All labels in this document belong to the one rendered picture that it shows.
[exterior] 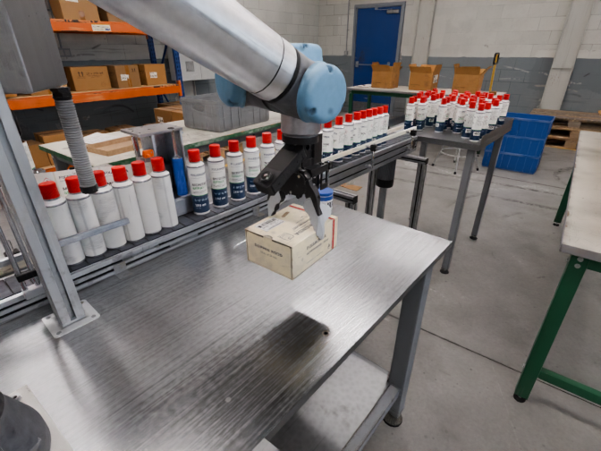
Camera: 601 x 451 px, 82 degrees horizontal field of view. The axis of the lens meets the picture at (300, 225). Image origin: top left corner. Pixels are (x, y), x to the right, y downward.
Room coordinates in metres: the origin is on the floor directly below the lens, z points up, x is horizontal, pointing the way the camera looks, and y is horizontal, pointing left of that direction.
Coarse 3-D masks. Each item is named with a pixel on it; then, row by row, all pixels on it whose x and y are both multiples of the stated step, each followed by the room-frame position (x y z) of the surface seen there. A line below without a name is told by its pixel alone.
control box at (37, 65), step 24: (0, 0) 0.60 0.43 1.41; (24, 0) 0.67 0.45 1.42; (0, 24) 0.59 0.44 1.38; (24, 24) 0.64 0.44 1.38; (48, 24) 0.74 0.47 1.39; (0, 48) 0.59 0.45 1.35; (24, 48) 0.61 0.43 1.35; (48, 48) 0.71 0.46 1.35; (0, 72) 0.59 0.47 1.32; (24, 72) 0.60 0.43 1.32; (48, 72) 0.68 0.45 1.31
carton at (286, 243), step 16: (288, 208) 0.72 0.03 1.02; (256, 224) 0.64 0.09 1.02; (272, 224) 0.64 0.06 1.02; (288, 224) 0.64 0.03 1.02; (304, 224) 0.64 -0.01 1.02; (336, 224) 0.68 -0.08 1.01; (256, 240) 0.61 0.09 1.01; (272, 240) 0.58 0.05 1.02; (288, 240) 0.58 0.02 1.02; (304, 240) 0.58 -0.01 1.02; (320, 240) 0.63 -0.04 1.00; (256, 256) 0.61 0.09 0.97; (272, 256) 0.58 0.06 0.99; (288, 256) 0.56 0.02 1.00; (304, 256) 0.58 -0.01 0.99; (320, 256) 0.63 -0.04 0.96; (288, 272) 0.56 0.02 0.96
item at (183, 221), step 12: (240, 204) 1.08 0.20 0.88; (180, 216) 0.99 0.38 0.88; (192, 216) 0.99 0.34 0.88; (204, 216) 0.99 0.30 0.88; (180, 228) 0.90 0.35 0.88; (144, 240) 0.83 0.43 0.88; (108, 252) 0.77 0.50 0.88; (120, 252) 0.77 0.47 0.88; (84, 264) 0.71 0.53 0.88; (0, 288) 0.62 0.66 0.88; (12, 288) 0.62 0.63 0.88; (0, 300) 0.58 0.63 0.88
